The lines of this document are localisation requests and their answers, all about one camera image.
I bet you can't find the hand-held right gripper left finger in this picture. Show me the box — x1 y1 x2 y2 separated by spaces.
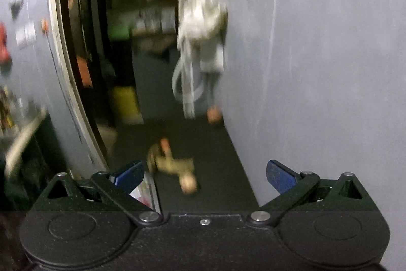
32 161 164 225

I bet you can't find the yellow container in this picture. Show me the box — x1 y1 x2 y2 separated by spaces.
112 86 141 126

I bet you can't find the white hose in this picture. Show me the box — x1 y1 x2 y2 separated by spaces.
171 58 207 104

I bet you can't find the red object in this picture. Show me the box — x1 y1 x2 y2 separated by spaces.
0 23 12 65

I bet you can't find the orange panel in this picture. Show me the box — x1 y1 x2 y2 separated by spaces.
76 56 93 88

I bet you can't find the brownish red apple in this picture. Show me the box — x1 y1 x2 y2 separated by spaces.
207 106 223 125

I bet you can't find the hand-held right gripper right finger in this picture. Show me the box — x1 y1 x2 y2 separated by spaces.
247 160 375 225

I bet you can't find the metal tray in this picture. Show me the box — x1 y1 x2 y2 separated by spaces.
129 171 163 215

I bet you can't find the white cloth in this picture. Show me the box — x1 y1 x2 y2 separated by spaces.
177 0 229 75

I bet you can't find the green box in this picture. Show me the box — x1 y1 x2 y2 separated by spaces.
109 22 131 40

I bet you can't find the banana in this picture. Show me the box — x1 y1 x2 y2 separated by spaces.
146 144 195 178

